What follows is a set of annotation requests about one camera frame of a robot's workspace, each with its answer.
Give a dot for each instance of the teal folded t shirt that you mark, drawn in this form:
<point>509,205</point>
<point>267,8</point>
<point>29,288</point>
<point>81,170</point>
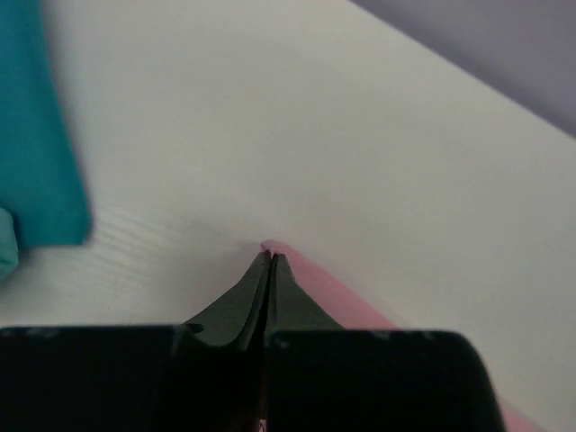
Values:
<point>43,201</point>

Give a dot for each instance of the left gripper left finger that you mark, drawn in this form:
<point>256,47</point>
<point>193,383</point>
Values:
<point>231,322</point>

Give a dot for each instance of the pink t shirt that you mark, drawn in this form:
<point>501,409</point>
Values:
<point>351,311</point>

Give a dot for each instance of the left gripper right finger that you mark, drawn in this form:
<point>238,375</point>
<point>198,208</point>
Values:
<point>289,307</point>

